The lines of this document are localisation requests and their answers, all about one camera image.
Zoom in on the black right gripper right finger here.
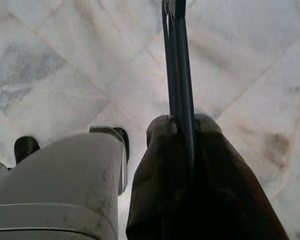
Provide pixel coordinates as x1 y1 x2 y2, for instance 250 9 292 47
193 113 290 240

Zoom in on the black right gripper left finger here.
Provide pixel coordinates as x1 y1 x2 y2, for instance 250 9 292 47
125 113 195 240

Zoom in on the grey right robot leg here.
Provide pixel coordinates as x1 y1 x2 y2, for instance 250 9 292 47
0 125 130 240

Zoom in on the grey robot leg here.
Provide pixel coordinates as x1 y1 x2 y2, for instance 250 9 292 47
0 135 41 173
0 125 130 240

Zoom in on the grey left robot leg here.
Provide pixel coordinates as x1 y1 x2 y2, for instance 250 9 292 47
0 135 41 173

